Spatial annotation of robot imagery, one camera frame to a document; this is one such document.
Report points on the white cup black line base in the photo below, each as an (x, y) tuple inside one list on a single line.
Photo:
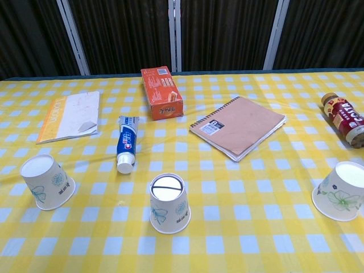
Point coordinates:
[(170, 210)]

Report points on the white cup blue flower print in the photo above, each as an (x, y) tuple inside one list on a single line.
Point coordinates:
[(42, 182)]

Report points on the white cup green flower print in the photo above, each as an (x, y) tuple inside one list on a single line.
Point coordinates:
[(338, 196)]

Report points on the orange cardboard box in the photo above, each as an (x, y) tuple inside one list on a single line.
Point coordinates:
[(160, 91)]

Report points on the blue white toothpaste tube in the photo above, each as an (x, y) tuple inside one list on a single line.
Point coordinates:
[(126, 142)]

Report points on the brown spiral notebook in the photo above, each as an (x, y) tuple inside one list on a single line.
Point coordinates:
[(241, 125)]

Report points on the dark pleated screen panel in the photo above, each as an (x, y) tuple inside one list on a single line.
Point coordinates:
[(122, 34), (31, 37), (327, 34), (224, 34)]

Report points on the white yellow paper notepad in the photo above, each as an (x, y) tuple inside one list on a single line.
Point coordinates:
[(71, 116)]

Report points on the red Costa coffee bottle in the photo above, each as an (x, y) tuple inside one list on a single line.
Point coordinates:
[(344, 119)]

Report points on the white screen frame post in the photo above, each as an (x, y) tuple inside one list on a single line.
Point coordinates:
[(74, 39), (175, 34), (275, 34)]

